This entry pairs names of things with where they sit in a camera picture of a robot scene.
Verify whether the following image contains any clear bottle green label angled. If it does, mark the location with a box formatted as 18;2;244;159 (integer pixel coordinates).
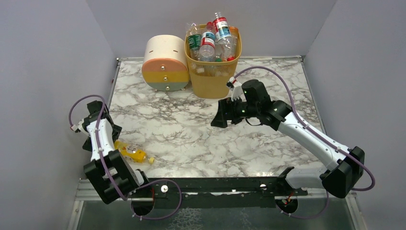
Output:
186;22;201;61

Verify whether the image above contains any clear bottle red blue label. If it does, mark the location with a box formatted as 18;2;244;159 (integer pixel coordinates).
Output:
213;12;232;45

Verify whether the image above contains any yellow drink bottle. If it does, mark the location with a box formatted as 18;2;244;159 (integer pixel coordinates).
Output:
114;140;155;164

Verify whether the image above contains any orange label clear bottle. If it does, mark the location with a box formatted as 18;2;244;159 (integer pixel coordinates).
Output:
226;26;238;61

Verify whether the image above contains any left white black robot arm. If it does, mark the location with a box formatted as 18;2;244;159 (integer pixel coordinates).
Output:
70;101;148;204

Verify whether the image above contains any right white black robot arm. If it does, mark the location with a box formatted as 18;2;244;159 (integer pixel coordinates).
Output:
211;78;365;198

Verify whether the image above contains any yellow mesh waste bin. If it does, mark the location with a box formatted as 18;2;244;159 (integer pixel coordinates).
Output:
184;26;242;99

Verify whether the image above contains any round pink yellow drawer box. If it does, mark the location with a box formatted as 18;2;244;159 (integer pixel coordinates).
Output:
141;34;190;92

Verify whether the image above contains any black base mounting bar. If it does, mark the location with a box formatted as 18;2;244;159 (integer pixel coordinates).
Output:
129;176;308;211

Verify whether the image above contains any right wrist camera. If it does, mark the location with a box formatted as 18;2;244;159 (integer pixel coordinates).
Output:
226;77;243;101

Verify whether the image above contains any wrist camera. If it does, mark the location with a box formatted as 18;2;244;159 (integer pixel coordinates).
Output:
70;119;88;135
226;77;243;101

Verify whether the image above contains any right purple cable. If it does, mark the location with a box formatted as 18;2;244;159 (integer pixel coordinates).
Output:
233;66;376;220

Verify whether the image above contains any purple cable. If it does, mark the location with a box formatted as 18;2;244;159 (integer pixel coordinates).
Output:
233;66;376;220
68;94;183;222

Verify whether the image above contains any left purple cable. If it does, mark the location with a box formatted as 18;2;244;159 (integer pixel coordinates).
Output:
68;94;183;222

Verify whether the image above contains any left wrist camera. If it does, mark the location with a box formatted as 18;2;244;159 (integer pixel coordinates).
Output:
70;119;88;135

